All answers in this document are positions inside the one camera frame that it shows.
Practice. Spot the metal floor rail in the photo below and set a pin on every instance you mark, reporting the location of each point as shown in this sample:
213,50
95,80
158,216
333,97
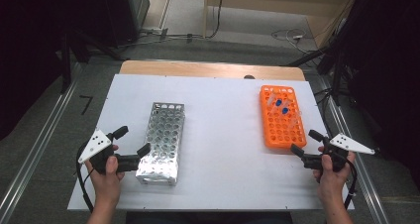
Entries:
36,148
360,171

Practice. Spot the silver metal tube rack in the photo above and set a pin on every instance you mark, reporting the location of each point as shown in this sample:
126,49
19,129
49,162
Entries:
163,141

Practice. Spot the blue-capped clear tube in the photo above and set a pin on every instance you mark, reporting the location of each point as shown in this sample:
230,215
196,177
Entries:
279,102
285,110

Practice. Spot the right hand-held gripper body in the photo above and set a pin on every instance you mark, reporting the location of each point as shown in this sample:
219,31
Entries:
346,144

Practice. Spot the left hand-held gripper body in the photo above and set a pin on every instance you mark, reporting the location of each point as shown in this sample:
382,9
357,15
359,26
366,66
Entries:
95,146

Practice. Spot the orange plastic tube rack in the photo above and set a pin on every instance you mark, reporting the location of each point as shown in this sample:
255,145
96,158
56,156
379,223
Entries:
280,131

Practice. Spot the person's right hand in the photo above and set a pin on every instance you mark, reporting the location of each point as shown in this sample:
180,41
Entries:
333,182

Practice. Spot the power strip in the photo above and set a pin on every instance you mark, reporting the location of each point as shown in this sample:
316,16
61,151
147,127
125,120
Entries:
153,30

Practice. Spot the person's left hand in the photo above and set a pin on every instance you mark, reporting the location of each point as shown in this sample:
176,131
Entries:
107,184

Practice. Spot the black metal stand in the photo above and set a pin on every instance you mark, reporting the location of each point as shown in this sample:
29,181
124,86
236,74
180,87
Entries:
67,62
336,78

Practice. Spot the dark curtain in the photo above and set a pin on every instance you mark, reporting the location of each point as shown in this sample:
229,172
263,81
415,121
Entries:
26,52
389,68

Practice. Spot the dark cabinet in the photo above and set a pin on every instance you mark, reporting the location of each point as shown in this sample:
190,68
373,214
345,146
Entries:
127,16

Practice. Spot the white board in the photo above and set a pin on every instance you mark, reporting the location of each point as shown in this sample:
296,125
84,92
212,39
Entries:
214,184

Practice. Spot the wooden table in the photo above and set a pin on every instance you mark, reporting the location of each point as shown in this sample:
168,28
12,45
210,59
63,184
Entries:
198,68

